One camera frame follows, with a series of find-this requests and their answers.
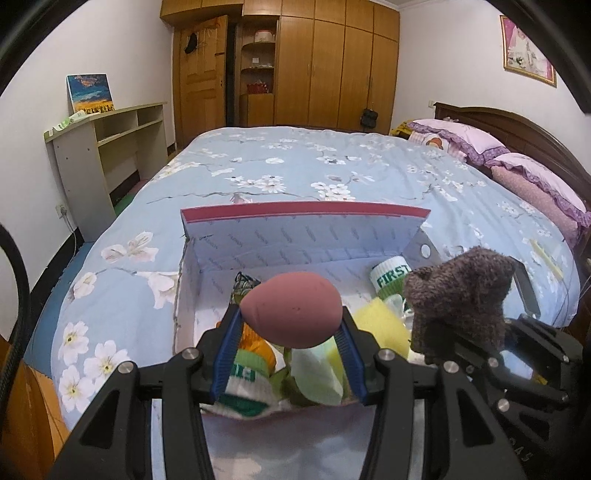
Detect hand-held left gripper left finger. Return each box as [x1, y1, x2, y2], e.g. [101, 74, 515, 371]
[48, 305, 245, 480]

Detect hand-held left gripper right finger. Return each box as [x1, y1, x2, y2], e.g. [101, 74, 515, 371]
[335, 307, 527, 480]

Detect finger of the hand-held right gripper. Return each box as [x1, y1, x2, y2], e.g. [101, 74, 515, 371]
[431, 320, 573, 414]
[505, 316, 583, 358]

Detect green and white sock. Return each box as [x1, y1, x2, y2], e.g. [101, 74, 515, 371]
[368, 257, 413, 298]
[216, 344, 282, 418]

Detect orange plastic bag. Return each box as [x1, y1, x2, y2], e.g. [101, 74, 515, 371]
[238, 322, 278, 370]

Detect blue face mask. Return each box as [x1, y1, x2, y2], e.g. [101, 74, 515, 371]
[288, 344, 346, 408]

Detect yellow sponge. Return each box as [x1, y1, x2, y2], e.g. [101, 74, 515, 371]
[355, 296, 413, 358]

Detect green ribbon bow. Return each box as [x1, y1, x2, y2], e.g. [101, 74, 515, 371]
[270, 364, 301, 409]

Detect dark wave-patterned pouch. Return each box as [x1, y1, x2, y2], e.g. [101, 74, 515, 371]
[231, 271, 262, 305]

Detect brown fuzzy cloth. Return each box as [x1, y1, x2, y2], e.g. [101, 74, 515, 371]
[403, 246, 519, 366]

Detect pink egg-shaped makeup sponge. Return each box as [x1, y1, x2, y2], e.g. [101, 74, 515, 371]
[240, 271, 343, 348]

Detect pink cardboard box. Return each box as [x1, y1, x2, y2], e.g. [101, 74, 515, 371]
[173, 202, 446, 418]

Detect black smartphone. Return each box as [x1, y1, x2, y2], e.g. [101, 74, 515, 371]
[510, 258, 542, 319]

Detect pale yellow flat strip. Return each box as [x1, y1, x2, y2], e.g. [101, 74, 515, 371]
[530, 237, 565, 283]

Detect pink pillow with purple ruffle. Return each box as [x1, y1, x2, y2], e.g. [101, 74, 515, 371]
[489, 152, 591, 245]
[406, 117, 511, 167]

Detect dark wooden headboard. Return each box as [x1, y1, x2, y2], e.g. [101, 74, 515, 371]
[433, 102, 591, 217]

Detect cartoon print pillow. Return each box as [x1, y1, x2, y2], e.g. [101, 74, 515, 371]
[409, 131, 467, 160]

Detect grey open shelf unit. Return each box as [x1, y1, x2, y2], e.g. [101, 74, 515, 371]
[44, 102, 169, 243]

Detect wooden door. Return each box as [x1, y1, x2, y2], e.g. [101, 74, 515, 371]
[178, 15, 230, 151]

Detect pale green packet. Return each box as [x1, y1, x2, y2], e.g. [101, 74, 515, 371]
[44, 115, 90, 137]

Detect blue and yellow painting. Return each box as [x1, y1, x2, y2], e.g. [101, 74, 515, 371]
[67, 74, 115, 114]

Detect wooden wardrobe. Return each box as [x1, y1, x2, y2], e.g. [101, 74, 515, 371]
[160, 0, 400, 136]

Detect phone charging cable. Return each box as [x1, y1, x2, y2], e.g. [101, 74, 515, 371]
[551, 272, 591, 324]

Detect framed wall poster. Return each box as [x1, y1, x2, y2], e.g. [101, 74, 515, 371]
[500, 15, 558, 88]

